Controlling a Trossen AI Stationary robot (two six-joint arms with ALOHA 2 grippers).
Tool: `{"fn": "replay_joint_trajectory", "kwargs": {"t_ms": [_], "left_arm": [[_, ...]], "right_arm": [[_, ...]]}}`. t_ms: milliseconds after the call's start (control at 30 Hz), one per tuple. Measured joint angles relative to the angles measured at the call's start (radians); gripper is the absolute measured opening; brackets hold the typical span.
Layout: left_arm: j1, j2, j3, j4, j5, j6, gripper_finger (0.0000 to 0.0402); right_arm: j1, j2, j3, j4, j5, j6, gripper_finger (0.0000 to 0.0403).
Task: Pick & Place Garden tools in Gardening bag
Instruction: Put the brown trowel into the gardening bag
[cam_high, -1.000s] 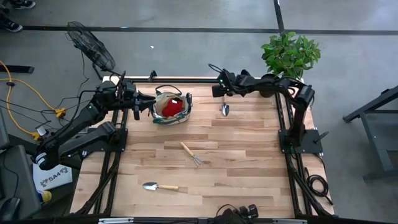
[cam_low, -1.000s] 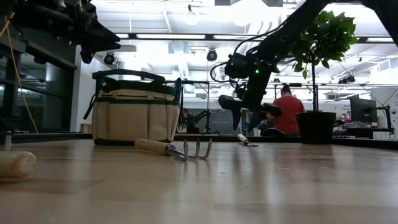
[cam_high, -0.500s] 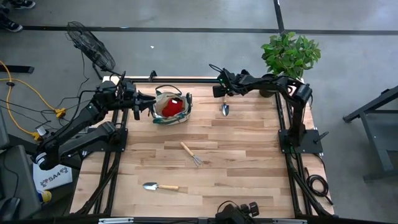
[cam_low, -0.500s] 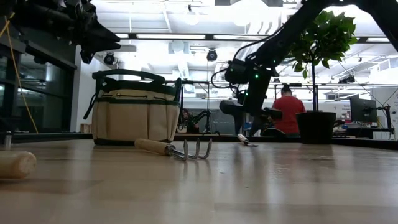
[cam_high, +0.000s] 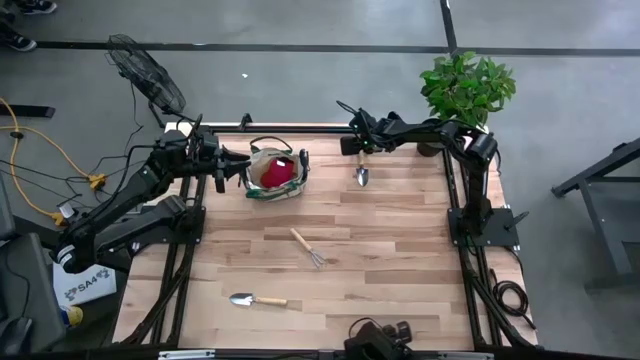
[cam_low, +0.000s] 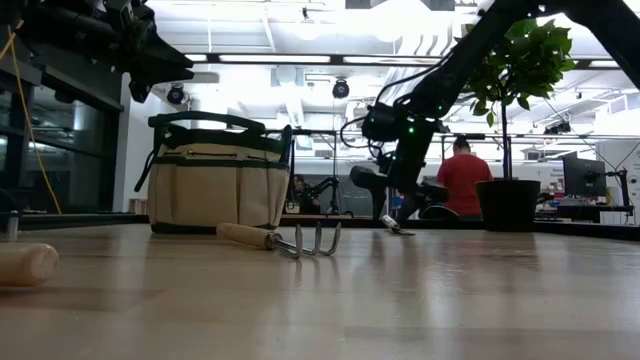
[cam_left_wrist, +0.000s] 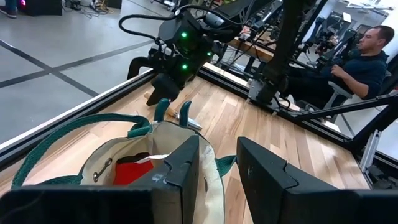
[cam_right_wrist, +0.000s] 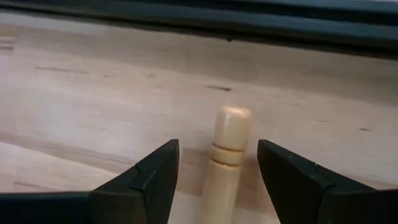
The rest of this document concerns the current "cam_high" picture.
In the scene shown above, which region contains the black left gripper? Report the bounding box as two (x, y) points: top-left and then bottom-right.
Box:
(187, 125), (253, 195)

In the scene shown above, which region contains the narrow trowel wooden handle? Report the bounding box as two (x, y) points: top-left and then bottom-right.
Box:
(354, 151), (371, 188)

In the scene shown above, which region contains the red cloth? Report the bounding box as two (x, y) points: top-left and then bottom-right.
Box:
(259, 156), (297, 190)

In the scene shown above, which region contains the beige green canvas gardening bag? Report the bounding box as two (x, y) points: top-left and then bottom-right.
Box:
(243, 135), (311, 203)

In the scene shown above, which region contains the hand rake wooden handle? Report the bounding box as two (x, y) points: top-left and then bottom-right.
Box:
(289, 227), (329, 270)

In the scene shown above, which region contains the wide trowel wooden handle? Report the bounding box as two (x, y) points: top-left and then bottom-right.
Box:
(228, 292), (290, 308)

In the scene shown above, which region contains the green leafy plant black pot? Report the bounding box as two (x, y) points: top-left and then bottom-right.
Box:
(416, 49), (518, 159)

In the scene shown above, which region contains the black floor fan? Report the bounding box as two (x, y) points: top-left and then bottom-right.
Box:
(103, 33), (197, 129)

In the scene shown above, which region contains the white power adapter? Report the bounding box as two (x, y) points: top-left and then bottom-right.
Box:
(55, 202), (80, 221)

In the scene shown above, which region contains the white cardboard box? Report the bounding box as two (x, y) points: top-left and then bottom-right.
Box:
(51, 259), (119, 308)

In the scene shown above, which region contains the black floor bar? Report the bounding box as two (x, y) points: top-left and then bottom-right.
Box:
(0, 103), (56, 120)

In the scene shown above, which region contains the yellow ball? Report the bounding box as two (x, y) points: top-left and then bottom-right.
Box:
(59, 304), (85, 329)

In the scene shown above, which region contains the person's black shoe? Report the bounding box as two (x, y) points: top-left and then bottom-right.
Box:
(14, 0), (59, 15)
(0, 22), (38, 53)

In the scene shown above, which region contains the dark grey equipment cart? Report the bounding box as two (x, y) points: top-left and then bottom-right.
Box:
(0, 172), (67, 360)

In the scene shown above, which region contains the dark grey table stand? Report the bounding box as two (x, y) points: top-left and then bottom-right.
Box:
(550, 135), (640, 291)

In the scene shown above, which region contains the black metal table frame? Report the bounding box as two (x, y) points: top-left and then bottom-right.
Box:
(113, 112), (539, 351)

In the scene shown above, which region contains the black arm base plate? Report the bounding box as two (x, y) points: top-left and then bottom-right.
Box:
(447, 207), (521, 249)
(133, 207), (207, 246)

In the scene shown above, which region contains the yellow extension cable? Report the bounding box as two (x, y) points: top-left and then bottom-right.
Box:
(0, 96), (109, 227)

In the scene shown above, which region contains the silver metal bracket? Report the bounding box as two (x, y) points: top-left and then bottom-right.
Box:
(158, 349), (216, 360)
(438, 351), (495, 360)

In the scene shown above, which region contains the black coiled cable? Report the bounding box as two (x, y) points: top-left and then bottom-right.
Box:
(489, 269), (537, 331)

